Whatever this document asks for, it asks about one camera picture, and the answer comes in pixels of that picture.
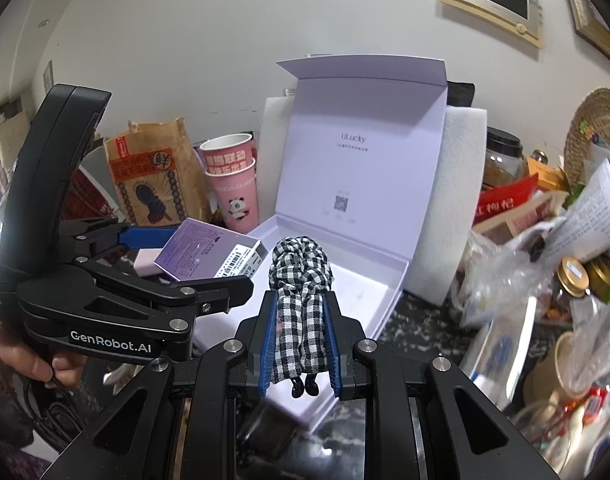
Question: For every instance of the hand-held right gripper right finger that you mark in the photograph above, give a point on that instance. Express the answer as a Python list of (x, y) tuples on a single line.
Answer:
[(335, 345)]

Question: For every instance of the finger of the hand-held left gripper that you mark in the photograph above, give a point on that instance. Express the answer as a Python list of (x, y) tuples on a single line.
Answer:
[(145, 236), (225, 290)]

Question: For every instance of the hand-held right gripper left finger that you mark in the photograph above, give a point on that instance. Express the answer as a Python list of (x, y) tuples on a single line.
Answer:
[(268, 340)]

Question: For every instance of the small purple card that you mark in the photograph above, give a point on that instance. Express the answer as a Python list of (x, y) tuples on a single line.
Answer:
[(195, 247)]

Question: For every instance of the black white checkered scrunchie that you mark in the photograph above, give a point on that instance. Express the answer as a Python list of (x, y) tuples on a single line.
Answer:
[(297, 270)]

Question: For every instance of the lilac gift box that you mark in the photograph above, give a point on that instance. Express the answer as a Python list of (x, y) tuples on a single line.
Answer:
[(355, 170)]

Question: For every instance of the person's left hand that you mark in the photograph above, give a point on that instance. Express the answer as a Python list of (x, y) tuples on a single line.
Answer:
[(25, 355)]

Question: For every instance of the printed brown paper bag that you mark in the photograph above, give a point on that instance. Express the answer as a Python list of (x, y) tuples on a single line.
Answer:
[(150, 180)]

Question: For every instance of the pink panda paper cup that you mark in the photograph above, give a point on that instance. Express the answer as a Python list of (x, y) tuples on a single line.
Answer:
[(235, 195)]

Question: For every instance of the red paper cup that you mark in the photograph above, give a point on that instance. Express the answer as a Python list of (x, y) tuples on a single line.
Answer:
[(227, 155)]

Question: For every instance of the white blue packet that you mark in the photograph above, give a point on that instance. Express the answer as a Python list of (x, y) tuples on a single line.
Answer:
[(505, 355)]

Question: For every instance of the clear plastic bag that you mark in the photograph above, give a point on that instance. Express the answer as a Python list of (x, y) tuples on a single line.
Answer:
[(505, 270)]

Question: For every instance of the white foam block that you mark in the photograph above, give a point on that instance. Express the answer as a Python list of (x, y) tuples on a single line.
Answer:
[(460, 185)]

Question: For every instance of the beige paper cup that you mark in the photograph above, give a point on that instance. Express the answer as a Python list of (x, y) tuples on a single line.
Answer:
[(550, 370)]

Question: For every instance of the red packet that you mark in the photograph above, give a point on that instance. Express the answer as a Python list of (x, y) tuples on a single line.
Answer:
[(505, 200)]

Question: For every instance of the glass jar brown contents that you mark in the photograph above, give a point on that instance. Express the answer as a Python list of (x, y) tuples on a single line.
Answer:
[(502, 165)]

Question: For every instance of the gold lid glass jar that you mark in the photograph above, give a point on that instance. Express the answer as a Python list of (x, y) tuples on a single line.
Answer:
[(572, 272)]

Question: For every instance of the yellow box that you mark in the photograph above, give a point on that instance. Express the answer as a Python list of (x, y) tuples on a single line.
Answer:
[(547, 175)]

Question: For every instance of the green jar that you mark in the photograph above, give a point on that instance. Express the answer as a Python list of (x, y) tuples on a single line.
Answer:
[(606, 276)]

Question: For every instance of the black container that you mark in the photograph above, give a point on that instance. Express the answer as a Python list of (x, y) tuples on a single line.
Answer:
[(460, 94)]

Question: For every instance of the printed paper leaflet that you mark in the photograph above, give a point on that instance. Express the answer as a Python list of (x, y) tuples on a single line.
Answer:
[(590, 210)]

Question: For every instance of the round woven straw mat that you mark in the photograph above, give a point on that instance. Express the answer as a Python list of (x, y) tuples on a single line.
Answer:
[(600, 110)]

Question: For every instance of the gold picture frame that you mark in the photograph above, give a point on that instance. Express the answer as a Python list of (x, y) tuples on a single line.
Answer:
[(590, 25)]

